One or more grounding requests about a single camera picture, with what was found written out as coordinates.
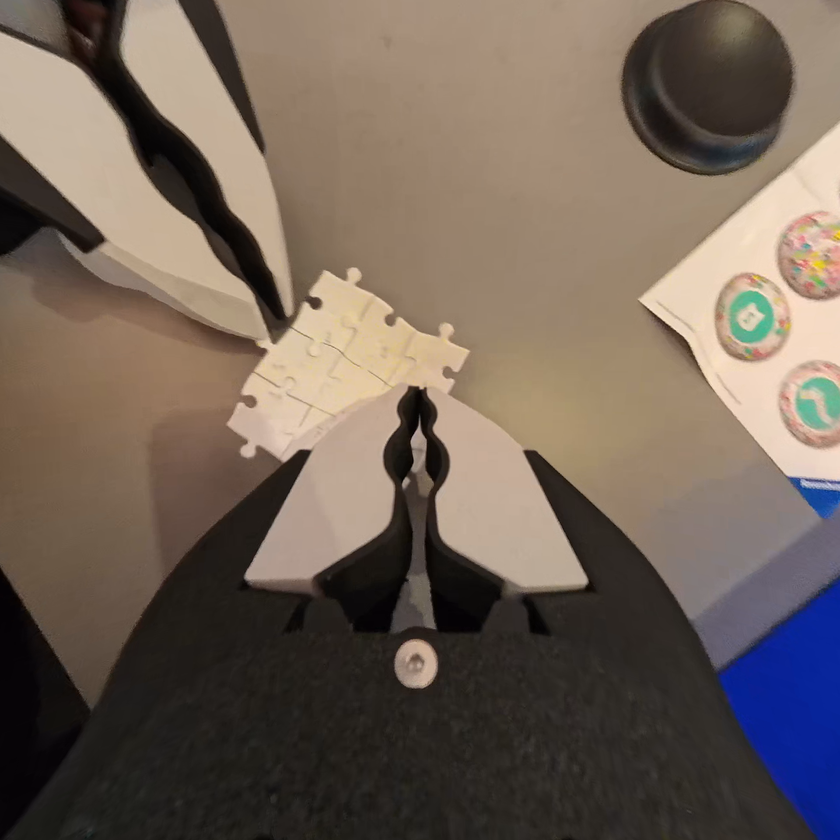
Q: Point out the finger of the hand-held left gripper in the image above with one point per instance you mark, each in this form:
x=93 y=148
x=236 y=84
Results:
x=98 y=170
x=210 y=118

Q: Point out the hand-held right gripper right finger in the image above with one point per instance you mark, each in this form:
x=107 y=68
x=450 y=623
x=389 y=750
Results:
x=499 y=512

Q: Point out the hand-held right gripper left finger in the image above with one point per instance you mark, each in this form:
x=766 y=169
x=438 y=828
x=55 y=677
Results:
x=328 y=512

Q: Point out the joined white puzzle section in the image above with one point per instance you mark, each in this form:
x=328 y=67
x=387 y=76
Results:
x=341 y=354

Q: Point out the white printed instruction sheet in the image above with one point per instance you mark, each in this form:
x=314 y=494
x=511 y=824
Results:
x=722 y=394

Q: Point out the blue box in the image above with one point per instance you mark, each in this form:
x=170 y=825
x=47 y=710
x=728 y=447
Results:
x=787 y=722

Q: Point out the black round desk grommet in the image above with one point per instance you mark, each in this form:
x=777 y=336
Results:
x=709 y=85

